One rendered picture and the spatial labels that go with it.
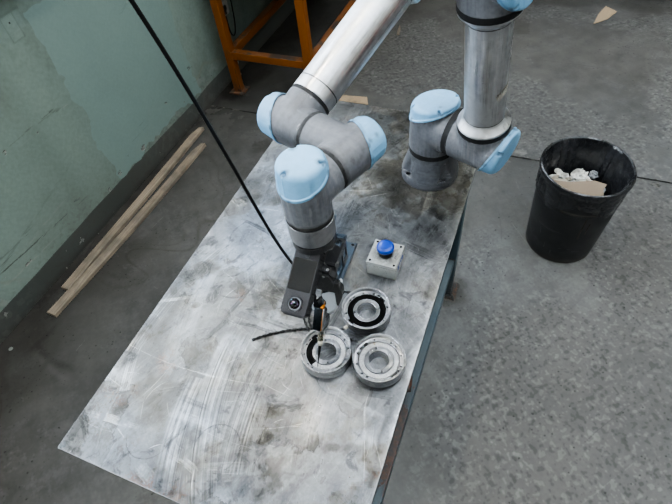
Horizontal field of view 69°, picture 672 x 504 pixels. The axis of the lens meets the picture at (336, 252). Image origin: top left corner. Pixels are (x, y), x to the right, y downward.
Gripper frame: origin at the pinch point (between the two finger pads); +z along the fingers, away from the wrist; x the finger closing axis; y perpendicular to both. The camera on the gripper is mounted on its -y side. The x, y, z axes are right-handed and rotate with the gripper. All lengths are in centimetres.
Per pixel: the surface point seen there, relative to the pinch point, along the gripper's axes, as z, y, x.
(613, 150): 52, 127, -68
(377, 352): 11.0, -0.2, -10.7
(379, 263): 8.7, 19.9, -5.6
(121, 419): 13.2, -27.0, 34.3
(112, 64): 34, 119, 150
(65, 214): 72, 58, 153
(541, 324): 93, 69, -55
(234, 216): 13.2, 28.8, 36.4
